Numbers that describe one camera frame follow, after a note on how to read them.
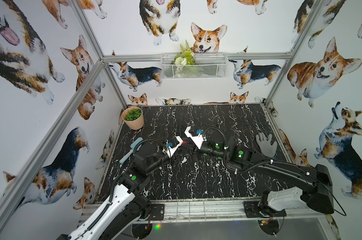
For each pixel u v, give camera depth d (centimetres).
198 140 55
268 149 95
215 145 50
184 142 57
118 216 57
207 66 92
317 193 39
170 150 56
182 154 64
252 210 73
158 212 73
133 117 100
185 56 83
